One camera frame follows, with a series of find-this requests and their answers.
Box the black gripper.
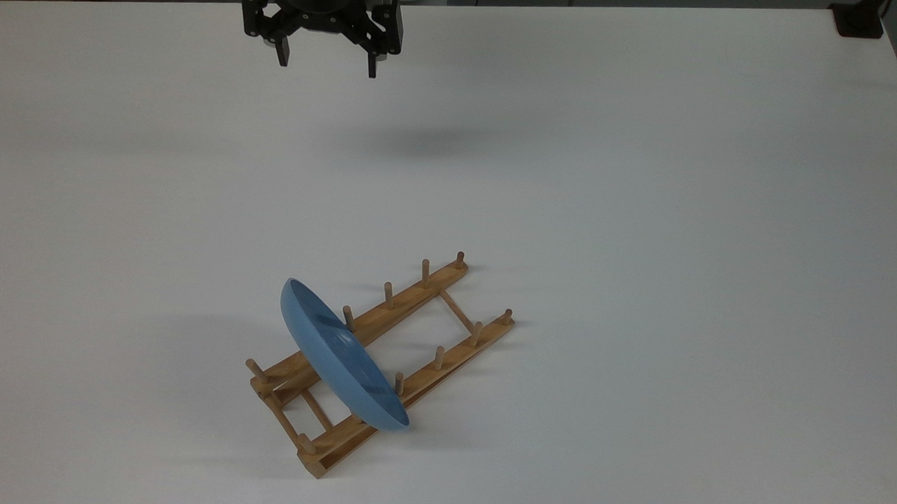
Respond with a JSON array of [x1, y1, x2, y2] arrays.
[[239, 0, 406, 81]]

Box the blue plate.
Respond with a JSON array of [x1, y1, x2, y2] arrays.
[[275, 277, 416, 432]]

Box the wooden plate rack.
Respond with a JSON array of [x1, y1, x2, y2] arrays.
[[242, 244, 518, 486]]

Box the black pole stand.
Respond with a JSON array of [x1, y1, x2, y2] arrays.
[[829, 0, 888, 39]]

